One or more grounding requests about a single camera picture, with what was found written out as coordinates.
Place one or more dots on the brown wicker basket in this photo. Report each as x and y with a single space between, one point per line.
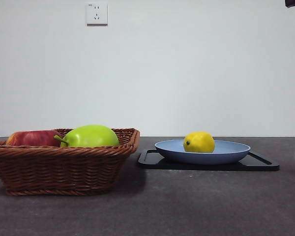
64 172

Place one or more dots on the red apple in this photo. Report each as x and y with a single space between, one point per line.
32 138

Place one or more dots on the green apple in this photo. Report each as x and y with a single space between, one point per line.
93 137

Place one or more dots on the yellow lemon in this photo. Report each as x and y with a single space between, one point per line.
199 142

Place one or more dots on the black cutting board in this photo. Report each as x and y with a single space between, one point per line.
211 167

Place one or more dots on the blue round plate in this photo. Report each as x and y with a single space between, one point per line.
201 157

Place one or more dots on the white wall socket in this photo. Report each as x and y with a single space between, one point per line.
97 13

